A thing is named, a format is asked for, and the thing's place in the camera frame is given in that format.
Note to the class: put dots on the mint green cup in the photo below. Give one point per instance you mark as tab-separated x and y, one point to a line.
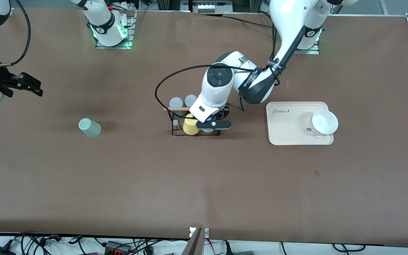
90	128

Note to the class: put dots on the black power adapter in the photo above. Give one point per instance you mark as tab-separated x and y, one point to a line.
2	250

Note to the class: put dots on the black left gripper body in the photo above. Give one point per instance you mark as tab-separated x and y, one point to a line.
224	113

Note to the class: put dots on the grey metal post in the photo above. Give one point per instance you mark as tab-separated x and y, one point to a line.
195	246

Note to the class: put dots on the beige rabbit print tray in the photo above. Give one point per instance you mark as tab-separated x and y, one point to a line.
289	136

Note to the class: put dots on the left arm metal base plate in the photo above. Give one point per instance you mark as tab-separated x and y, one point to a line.
313	51

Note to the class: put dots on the white bowl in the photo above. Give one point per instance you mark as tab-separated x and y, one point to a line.
324	122

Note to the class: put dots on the white power strip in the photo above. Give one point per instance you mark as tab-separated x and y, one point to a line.
129	5

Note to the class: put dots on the white post bracket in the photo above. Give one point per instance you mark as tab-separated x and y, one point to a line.
206	232

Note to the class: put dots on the grey cup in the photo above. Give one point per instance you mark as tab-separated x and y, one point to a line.
176	102
190	100

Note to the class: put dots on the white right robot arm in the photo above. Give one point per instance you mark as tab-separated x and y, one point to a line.
101	21

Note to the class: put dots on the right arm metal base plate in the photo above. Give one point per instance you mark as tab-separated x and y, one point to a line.
113	47

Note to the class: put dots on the grey box with white connectors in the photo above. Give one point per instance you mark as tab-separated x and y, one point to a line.
211	6

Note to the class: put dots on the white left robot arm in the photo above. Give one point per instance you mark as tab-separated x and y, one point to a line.
218	88

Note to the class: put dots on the black box with red switches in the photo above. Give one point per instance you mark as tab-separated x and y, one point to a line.
118	247

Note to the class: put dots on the yellow cup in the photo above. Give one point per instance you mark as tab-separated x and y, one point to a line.
189	128

